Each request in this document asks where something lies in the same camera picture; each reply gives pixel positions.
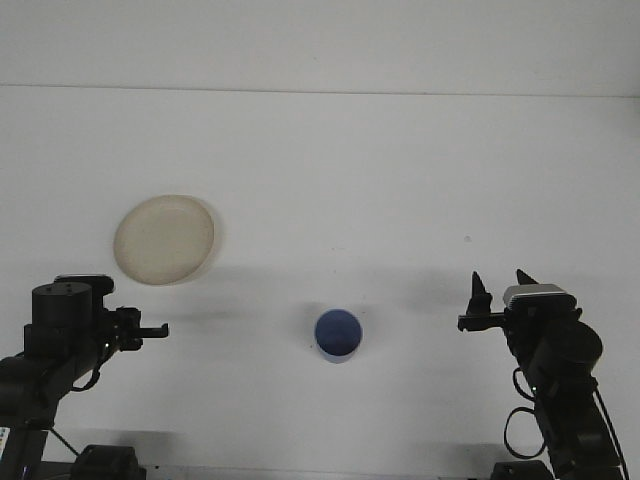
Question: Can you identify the pale blue cup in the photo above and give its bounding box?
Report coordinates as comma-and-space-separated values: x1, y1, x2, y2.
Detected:
313, 308, 363, 365

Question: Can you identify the pale round plate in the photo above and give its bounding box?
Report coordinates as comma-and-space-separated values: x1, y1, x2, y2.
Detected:
113, 194, 217, 287

